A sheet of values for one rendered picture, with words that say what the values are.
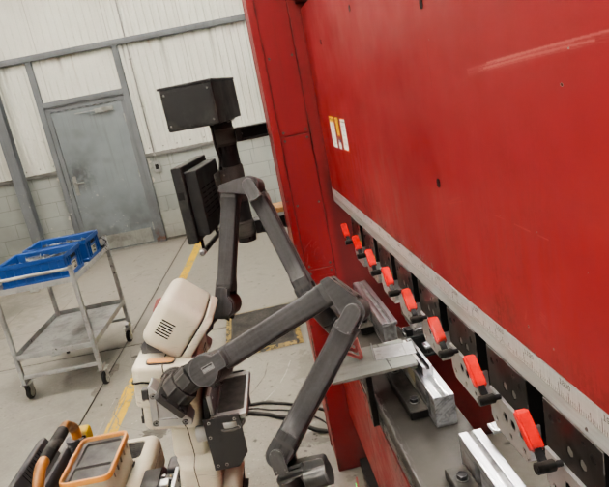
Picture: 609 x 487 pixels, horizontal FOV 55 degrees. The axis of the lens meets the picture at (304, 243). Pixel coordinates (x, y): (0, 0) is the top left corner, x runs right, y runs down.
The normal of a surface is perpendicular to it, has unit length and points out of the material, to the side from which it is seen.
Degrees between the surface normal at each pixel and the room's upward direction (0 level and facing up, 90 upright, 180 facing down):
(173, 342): 90
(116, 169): 90
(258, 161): 90
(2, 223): 90
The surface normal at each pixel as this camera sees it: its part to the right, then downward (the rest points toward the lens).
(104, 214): 0.05, 0.25
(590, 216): -0.97, 0.21
